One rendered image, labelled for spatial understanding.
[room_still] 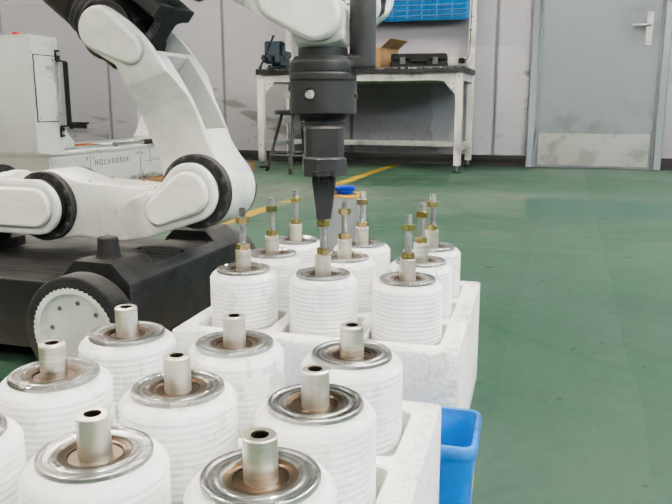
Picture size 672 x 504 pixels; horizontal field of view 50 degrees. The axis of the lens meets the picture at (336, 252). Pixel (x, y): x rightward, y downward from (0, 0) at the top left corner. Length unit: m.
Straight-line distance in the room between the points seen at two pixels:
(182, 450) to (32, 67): 3.16
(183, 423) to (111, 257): 0.80
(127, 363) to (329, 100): 0.42
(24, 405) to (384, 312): 0.48
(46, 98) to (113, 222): 2.23
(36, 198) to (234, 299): 0.66
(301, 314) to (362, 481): 0.44
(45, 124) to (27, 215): 2.14
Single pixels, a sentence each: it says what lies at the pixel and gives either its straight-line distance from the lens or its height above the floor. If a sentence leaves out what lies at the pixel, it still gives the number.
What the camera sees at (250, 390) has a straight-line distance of 0.69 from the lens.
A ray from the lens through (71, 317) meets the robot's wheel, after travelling 1.32.
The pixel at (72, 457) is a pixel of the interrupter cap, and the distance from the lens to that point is 0.53.
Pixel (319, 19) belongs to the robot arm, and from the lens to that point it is 0.92.
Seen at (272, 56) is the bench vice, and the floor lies 0.84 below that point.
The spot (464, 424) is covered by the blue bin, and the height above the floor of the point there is 0.10.
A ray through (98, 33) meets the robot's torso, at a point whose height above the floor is 0.61.
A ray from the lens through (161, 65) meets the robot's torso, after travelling 1.40.
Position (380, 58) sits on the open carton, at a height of 0.84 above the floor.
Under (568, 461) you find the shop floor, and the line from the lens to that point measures 1.08.
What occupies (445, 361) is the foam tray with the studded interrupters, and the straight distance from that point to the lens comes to 0.92.
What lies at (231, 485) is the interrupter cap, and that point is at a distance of 0.47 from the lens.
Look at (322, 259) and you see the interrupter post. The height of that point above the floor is 0.28.
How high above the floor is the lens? 0.48
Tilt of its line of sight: 11 degrees down
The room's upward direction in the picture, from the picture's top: straight up
